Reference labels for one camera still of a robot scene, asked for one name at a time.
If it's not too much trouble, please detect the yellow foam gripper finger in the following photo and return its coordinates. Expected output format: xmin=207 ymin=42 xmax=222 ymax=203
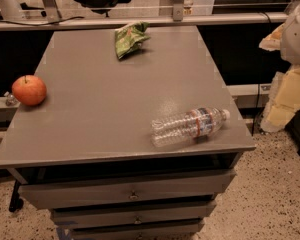
xmin=260 ymin=65 xmax=300 ymax=132
xmin=259 ymin=24 xmax=284 ymax=51

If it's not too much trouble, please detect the green jalapeno chip bag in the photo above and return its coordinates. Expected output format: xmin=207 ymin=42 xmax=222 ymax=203
xmin=114 ymin=21 xmax=149 ymax=59

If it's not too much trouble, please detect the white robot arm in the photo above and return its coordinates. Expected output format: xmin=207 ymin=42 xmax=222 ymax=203
xmin=259 ymin=3 xmax=300 ymax=132

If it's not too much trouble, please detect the clear plastic water bottle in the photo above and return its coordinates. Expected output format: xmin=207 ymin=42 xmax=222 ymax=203
xmin=151 ymin=107 xmax=230 ymax=147

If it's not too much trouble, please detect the grey drawer cabinet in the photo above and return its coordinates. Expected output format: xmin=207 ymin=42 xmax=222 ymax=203
xmin=0 ymin=26 xmax=254 ymax=240

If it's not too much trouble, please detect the red apple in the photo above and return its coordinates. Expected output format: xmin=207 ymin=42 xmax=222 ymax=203
xmin=12 ymin=75 xmax=47 ymax=106

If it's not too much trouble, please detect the small glass bottle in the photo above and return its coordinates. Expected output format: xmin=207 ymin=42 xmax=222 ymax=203
xmin=4 ymin=92 xmax=18 ymax=106

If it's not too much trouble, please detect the black cable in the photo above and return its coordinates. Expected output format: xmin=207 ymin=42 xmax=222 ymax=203
xmin=0 ymin=15 xmax=86 ymax=27

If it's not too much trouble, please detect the grey metal rail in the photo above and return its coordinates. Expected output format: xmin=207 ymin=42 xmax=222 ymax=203
xmin=0 ymin=12 xmax=288 ymax=31

